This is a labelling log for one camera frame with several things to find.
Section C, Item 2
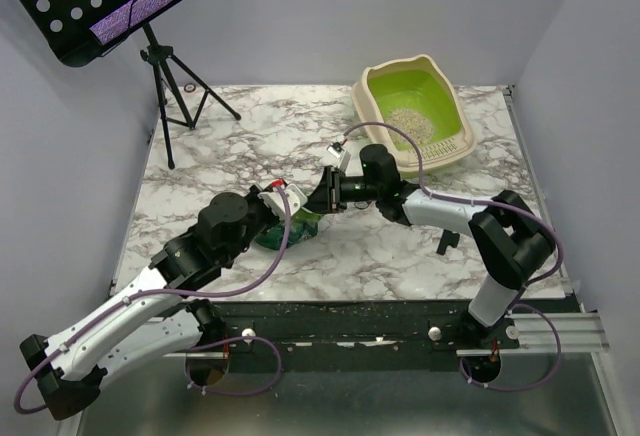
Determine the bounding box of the green litter bag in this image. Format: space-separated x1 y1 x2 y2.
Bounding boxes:
255 209 322 251

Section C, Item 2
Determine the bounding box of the black binder clip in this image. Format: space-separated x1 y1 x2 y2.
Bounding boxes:
436 230 460 256

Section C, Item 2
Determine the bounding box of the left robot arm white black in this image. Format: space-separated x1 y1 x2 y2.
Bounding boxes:
14 180 307 421

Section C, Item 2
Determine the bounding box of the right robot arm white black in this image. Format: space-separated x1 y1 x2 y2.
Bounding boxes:
305 144 556 348

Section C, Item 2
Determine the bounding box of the cat litter pile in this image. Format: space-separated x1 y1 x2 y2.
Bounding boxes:
384 107 435 148

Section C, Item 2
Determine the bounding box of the green beige litter box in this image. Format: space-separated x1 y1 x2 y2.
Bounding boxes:
351 54 477 178

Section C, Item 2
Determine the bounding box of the black music stand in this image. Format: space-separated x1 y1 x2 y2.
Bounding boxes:
0 0 242 171

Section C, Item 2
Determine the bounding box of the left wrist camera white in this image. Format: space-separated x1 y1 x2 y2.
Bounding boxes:
258 181 308 220

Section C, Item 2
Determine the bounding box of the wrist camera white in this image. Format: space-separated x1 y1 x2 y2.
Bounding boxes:
258 181 308 220
326 141 351 172

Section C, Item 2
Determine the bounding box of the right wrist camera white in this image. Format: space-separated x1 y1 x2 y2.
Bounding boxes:
326 141 351 172

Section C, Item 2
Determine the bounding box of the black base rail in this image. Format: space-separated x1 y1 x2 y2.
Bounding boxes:
144 298 571 375

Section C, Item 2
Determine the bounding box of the microphone with purple handle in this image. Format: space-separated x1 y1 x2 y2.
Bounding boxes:
90 0 177 45

